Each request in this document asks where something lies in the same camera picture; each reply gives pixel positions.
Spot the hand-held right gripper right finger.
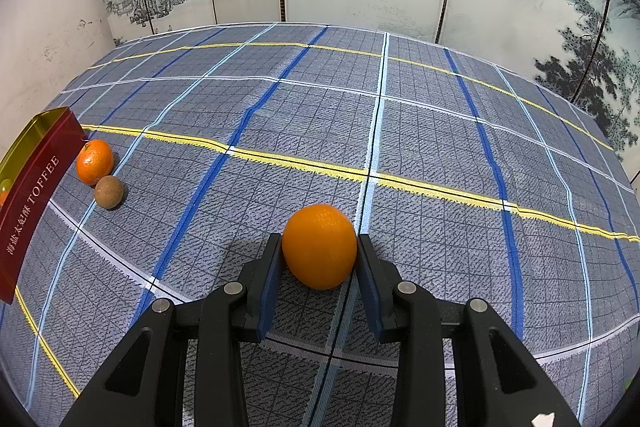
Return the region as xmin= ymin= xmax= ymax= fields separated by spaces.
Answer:
xmin=356 ymin=234 xmax=583 ymax=427

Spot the gold and red tin box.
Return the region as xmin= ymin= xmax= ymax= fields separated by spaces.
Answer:
xmin=0 ymin=106 xmax=88 ymax=305

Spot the blue plaid tablecloth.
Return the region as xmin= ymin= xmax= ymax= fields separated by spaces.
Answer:
xmin=0 ymin=22 xmax=640 ymax=427

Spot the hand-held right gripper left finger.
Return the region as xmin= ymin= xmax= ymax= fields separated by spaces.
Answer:
xmin=60 ymin=233 xmax=285 ymax=427

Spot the brown kiwi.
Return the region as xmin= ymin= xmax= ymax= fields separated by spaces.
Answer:
xmin=94 ymin=175 xmax=125 ymax=210

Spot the orange mandarin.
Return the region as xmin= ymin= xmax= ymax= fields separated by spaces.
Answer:
xmin=76 ymin=139 xmax=115 ymax=186

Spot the smooth orange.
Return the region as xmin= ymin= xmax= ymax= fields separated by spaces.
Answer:
xmin=281 ymin=203 xmax=358 ymax=291

